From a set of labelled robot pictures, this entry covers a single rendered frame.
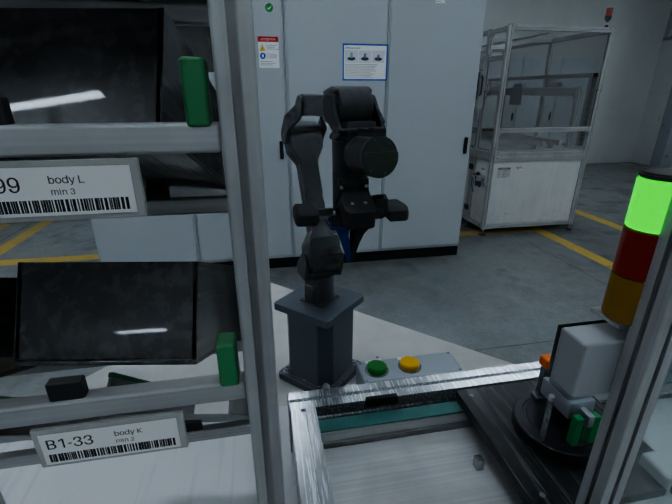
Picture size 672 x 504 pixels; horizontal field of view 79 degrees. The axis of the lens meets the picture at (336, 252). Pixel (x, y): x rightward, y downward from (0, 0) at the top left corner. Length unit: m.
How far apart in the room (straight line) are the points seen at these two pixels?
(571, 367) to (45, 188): 0.50
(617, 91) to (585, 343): 10.42
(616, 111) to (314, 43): 8.44
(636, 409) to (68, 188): 0.54
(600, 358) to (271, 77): 3.11
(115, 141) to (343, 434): 0.64
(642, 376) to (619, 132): 10.63
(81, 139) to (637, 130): 11.32
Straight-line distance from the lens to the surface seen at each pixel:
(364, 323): 1.20
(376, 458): 0.76
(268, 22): 3.42
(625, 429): 0.57
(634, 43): 11.00
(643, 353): 0.52
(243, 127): 0.22
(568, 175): 5.21
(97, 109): 0.28
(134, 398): 0.30
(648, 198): 0.48
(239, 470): 0.84
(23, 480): 0.97
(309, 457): 0.71
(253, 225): 0.23
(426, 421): 0.81
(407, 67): 3.60
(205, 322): 0.33
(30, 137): 0.25
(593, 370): 0.53
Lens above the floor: 1.49
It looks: 22 degrees down
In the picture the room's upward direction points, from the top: straight up
